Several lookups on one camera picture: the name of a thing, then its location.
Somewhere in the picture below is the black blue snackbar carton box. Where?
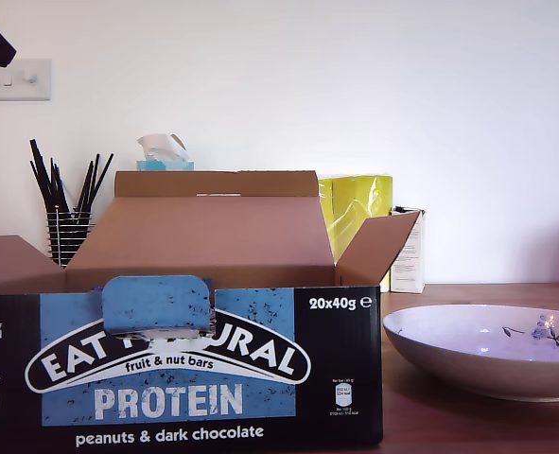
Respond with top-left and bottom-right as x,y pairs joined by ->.
0,170 -> 423,448

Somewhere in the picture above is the teal tissue box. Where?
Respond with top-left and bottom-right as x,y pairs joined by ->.
135,160 -> 196,173

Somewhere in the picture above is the white printed carton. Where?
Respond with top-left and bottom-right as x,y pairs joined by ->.
390,205 -> 428,294

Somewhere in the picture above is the black thin stick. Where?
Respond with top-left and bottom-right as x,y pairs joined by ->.
80,152 -> 101,213
28,160 -> 55,212
74,160 -> 95,213
85,151 -> 115,213
50,158 -> 67,212
28,138 -> 61,212

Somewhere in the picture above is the yellow wrapped packet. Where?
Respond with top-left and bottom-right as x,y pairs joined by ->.
317,174 -> 395,292

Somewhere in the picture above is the white floral bowl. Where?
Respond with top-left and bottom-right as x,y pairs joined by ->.
382,304 -> 559,404

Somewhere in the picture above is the white wall switch plate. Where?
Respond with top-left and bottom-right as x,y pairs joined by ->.
0,58 -> 52,101

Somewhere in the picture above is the wire stick holder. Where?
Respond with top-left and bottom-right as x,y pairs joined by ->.
45,211 -> 94,269

